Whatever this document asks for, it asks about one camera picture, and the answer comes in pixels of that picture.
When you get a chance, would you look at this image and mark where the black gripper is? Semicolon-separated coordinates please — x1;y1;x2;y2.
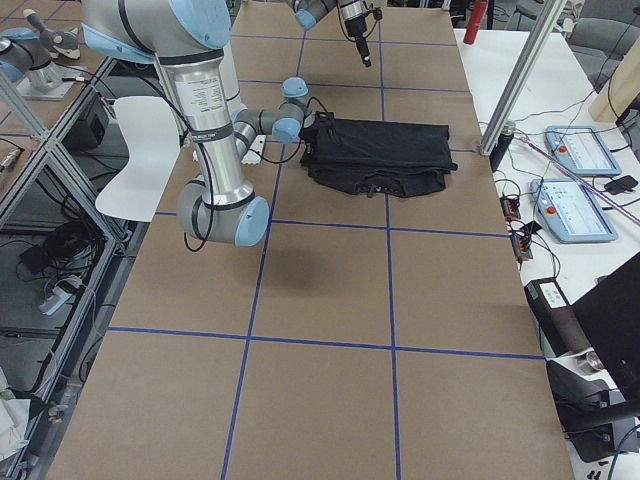
344;17;372;68
300;122;325;155

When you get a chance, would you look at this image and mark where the black graphic t-shirt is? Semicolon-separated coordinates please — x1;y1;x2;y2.
300;116;458;198

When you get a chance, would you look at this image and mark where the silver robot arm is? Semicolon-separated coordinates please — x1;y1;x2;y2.
286;0;382;68
82;1;314;246

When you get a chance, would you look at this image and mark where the red cylinder bottle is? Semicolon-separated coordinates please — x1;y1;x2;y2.
463;0;489;45

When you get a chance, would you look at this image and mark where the black water bottle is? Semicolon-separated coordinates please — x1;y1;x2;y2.
489;120;515;173

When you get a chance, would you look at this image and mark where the white plastic chair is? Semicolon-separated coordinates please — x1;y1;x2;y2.
95;96;180;222

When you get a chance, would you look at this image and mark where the far teach pendant tablet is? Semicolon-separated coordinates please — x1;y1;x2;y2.
544;125;621;176

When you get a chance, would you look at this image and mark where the teach pendant tablet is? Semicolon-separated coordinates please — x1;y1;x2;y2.
530;179;618;244
544;125;621;176

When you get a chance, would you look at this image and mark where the near teach pendant tablet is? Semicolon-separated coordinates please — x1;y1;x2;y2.
530;179;618;244

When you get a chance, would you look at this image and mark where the husky plush toy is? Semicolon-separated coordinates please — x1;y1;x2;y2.
23;9;81;60

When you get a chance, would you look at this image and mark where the aluminium frame post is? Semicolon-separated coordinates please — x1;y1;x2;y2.
479;0;566;156

